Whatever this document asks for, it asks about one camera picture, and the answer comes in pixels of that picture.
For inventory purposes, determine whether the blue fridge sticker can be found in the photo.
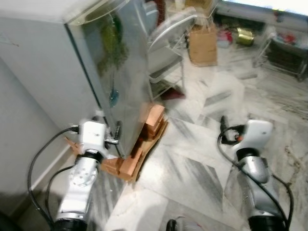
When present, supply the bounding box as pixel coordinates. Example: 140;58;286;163
109;89;120;108

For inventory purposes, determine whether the silver fridge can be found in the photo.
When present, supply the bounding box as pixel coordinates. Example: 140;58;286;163
0;0;167;159

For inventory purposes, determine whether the red clay brick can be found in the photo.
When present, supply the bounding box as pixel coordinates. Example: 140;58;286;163
101;146;145;182
143;103;167;141
64;137;83;155

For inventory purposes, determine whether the brown paper bag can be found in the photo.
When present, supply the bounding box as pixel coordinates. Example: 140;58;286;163
188;26;218;67

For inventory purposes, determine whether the golden metal pot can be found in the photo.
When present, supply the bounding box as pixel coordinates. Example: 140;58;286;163
235;27;255;47

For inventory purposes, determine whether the grey robot leg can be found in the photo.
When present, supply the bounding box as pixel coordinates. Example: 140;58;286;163
166;218;194;231

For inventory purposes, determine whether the blue plastic container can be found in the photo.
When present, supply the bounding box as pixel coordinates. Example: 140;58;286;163
143;2;160;26

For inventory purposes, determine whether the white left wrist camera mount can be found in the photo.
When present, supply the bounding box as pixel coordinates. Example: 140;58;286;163
77;120;109;155

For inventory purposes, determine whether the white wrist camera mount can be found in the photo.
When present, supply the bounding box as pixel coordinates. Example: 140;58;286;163
236;119;274;153
77;120;109;155

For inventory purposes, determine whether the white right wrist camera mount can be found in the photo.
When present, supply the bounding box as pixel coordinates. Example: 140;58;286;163
236;119;274;153

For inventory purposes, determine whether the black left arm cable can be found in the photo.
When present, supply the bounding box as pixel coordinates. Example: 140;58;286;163
26;126;80;228

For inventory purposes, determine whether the grey metal frame chair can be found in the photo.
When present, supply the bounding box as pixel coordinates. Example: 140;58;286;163
146;12;198;100

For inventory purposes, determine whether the metal wire rack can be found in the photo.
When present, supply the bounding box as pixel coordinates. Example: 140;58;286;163
252;35;308;81

